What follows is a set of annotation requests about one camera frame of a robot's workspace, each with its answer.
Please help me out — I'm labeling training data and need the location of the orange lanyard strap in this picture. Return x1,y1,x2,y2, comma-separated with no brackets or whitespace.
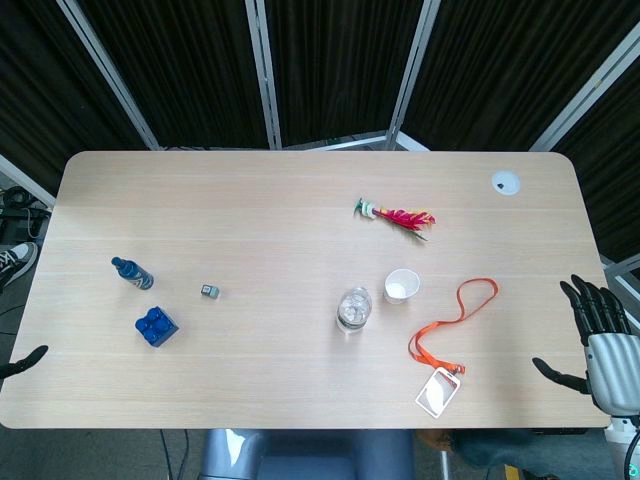
408,277,500,375

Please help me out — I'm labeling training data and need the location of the silver partition frame rail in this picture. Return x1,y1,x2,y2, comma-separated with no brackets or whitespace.
602,252,640,321
0,153,56,207

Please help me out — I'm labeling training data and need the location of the blue toy building block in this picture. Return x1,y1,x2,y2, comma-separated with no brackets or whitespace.
134,305,180,347

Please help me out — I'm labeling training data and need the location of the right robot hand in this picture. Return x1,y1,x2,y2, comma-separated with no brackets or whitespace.
532,273,640,417

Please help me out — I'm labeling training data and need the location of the white cable grommet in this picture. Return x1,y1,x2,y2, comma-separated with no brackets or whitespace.
490,170,521,196

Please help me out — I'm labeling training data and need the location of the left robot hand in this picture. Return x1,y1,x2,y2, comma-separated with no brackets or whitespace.
0,344,50,381

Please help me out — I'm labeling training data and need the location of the clear plastic bottle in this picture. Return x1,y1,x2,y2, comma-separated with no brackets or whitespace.
335,286,374,337

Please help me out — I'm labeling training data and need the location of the white paper cup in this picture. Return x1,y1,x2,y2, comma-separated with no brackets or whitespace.
383,268,421,305

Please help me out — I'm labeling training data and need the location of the silver partition base rail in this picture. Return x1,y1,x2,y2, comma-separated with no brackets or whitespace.
282,130,431,152

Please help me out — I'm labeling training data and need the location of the silver partition frame post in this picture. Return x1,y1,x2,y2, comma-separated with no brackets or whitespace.
56,0,162,151
528,33,640,152
244,0,284,151
386,0,442,151

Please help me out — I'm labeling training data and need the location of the black fabric partition panel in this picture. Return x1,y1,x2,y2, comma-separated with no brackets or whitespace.
402,0,640,151
554,69,640,261
79,0,271,150
0,0,151,196
264,0,426,146

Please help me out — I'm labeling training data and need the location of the blue spray bottle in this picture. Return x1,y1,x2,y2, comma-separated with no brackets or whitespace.
110,256,155,292

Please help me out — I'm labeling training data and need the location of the grey-blue robot torso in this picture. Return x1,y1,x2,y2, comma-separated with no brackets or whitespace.
199,428,416,480

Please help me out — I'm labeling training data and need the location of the black white sneaker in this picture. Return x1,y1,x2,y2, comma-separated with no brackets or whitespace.
0,241,39,289

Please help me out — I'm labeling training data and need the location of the red feather shuttlecock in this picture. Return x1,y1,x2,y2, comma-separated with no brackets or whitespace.
353,197,437,243

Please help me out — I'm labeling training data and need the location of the black equipment with cables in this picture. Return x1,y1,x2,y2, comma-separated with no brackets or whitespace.
0,185,54,241

